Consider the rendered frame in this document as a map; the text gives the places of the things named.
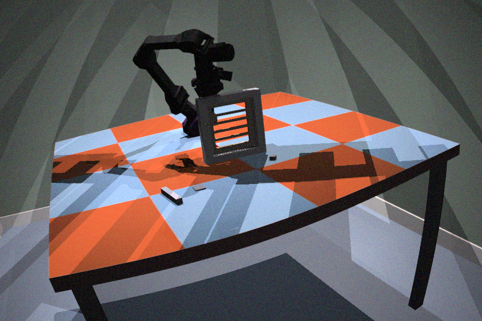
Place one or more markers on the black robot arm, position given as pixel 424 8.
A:
pixel 190 42

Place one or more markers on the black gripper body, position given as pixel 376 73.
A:
pixel 205 78

